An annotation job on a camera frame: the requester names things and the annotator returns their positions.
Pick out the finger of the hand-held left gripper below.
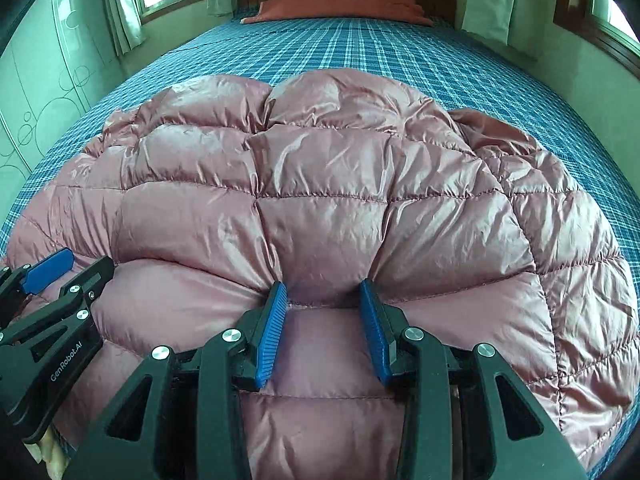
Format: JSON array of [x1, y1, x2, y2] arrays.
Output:
[[0, 255, 116, 357], [0, 247, 76, 311]]

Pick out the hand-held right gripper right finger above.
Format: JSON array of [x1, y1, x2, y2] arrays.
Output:
[[359, 279, 588, 480]]

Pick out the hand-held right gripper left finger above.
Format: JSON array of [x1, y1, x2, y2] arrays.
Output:
[[65, 281, 289, 480]]

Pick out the pink quilted puffer jacket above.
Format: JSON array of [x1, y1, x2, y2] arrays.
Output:
[[5, 69, 640, 480]]

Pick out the person's left hand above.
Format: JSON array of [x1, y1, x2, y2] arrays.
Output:
[[20, 427, 69, 472]]

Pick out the glass door wardrobe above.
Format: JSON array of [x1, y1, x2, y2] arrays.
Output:
[[0, 0, 126, 211]]

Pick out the bed with blue plaid sheet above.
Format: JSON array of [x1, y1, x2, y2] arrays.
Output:
[[0, 2, 640, 480]]

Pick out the orange-red pillow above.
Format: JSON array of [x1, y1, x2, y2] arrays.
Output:
[[240, 0, 435, 27]]

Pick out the large wooden framed window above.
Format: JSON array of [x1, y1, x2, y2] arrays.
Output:
[[552, 0, 640, 68]]

